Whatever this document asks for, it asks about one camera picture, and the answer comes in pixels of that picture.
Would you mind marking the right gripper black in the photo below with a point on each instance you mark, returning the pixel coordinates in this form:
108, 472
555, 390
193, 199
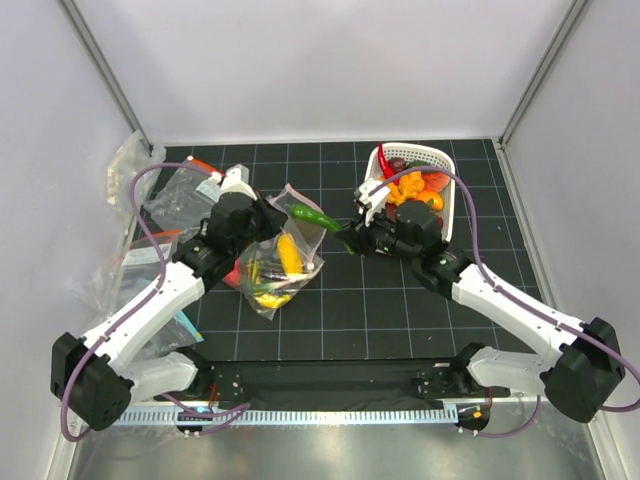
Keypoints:
357, 234

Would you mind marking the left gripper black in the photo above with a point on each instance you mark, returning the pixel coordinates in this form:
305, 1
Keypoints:
273, 218

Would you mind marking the green toy scallion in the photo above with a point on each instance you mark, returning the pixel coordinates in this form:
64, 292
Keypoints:
258, 277

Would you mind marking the red toy strawberry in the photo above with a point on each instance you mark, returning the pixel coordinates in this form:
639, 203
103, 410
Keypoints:
235, 279

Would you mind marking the clear pink-dotted zip bag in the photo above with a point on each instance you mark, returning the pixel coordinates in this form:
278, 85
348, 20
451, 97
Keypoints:
307, 237

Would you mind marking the yellow toy corn cob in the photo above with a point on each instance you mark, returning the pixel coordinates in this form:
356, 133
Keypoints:
289, 255

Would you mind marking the yellow toy banana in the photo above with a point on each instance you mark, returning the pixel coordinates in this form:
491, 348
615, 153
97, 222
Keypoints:
272, 301

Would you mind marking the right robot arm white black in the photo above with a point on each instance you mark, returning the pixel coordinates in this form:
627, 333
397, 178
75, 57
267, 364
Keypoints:
574, 364

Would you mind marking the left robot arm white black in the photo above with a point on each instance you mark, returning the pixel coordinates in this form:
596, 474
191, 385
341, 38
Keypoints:
97, 376

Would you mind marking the orange-zip bag upper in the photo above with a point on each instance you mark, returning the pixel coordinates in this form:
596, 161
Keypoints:
187, 197

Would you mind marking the orange-zip bag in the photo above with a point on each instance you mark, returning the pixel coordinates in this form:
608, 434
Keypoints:
120, 278
187, 197

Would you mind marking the orange-zip bag lower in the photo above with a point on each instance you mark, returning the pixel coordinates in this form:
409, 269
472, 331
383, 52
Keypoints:
120, 278

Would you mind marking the blue-zip clear bag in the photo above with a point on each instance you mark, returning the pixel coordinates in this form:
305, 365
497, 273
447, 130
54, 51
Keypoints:
178, 332

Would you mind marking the orange toy bell pepper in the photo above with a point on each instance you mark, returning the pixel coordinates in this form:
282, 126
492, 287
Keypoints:
407, 187

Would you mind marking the red toy chili pepper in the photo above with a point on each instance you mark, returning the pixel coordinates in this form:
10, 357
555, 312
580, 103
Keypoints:
384, 165

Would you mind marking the white perforated plastic basket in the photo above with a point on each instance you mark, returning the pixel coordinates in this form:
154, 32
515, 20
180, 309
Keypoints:
412, 153

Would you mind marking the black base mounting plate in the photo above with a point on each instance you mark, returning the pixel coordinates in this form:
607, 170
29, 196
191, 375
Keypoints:
340, 385

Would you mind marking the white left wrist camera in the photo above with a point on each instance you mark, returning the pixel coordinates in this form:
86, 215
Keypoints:
236, 180

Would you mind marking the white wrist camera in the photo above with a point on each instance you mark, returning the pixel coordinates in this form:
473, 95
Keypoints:
236, 180
370, 198

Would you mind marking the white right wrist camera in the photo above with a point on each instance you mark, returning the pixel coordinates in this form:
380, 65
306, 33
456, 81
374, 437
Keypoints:
370, 198

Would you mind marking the crumpled clear bag at wall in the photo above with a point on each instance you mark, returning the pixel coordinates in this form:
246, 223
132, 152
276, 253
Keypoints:
129, 160

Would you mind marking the perforated aluminium rail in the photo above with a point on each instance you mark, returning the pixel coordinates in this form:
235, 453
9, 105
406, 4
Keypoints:
171, 415

